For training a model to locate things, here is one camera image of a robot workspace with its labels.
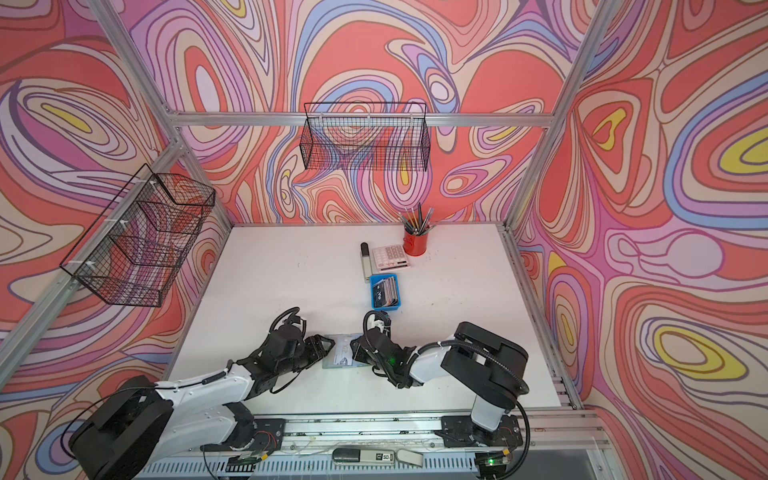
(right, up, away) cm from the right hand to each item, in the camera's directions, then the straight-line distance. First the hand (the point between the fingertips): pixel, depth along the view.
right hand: (353, 350), depth 87 cm
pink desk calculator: (+11, +27, +20) cm, 36 cm away
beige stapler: (+3, +26, +17) cm, 31 cm away
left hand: (-4, +2, -2) cm, 5 cm away
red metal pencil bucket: (+20, +32, +20) cm, 43 cm away
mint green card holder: (-7, -2, -4) cm, 8 cm away
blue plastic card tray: (+7, +21, +13) cm, 26 cm away
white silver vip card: (-3, +1, -1) cm, 3 cm away
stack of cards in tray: (+9, +16, +8) cm, 20 cm away
